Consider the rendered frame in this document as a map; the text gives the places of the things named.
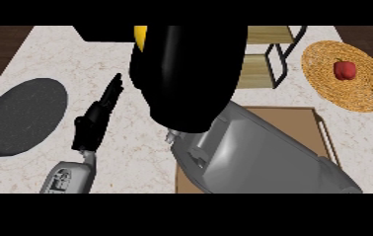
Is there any yellow lemon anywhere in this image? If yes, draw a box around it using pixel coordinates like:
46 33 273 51
133 25 149 53

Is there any round woven wicker placemat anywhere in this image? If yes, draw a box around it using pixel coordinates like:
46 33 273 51
301 39 373 114

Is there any red bell pepper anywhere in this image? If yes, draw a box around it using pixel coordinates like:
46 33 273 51
332 57 358 82

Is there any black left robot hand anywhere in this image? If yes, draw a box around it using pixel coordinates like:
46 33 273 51
70 72 126 153

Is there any brown wooden tray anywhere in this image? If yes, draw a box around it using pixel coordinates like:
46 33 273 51
176 106 342 195

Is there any dark grey round placemat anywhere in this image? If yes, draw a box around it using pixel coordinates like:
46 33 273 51
0 77 70 157

